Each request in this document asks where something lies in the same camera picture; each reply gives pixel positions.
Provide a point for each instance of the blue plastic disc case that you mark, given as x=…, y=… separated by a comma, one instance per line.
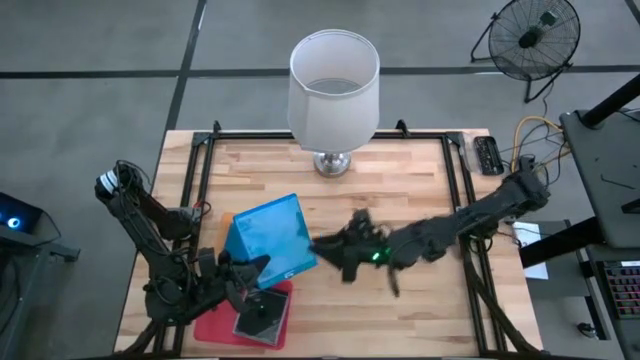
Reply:
x=270, y=230

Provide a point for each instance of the black metal rig frame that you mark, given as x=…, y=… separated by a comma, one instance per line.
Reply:
x=250, y=135

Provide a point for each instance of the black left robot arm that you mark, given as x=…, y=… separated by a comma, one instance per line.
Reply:
x=150, y=235

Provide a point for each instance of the grey keyboard desk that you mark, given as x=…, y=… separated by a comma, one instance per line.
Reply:
x=595, y=300

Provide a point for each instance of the black floor fan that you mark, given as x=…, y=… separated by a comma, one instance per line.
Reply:
x=532, y=37

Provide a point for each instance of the white paper sheet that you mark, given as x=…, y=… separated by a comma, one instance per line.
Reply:
x=535, y=267

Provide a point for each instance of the orange translucent plastic bin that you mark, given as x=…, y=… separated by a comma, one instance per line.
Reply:
x=226, y=225

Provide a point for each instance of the black tray jewel case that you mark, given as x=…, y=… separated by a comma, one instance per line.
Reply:
x=265, y=325

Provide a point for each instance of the small black object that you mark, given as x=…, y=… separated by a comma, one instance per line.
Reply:
x=583, y=329

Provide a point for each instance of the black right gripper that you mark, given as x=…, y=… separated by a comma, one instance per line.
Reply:
x=370, y=242

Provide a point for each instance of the white shade silver table lamp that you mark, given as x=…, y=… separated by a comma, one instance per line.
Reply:
x=332, y=100

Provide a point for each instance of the black backlit keyboard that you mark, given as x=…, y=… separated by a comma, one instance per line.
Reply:
x=625, y=290

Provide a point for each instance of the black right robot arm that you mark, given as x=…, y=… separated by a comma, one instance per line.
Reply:
x=490, y=205

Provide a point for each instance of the pink translucent plastic bin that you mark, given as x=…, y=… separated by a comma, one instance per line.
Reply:
x=215, y=330

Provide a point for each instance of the computer tower with blue light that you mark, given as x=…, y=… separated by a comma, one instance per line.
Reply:
x=15, y=220

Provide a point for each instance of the black pole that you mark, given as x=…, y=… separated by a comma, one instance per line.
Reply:
x=612, y=101

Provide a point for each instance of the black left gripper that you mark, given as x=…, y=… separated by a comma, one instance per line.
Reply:
x=215, y=275

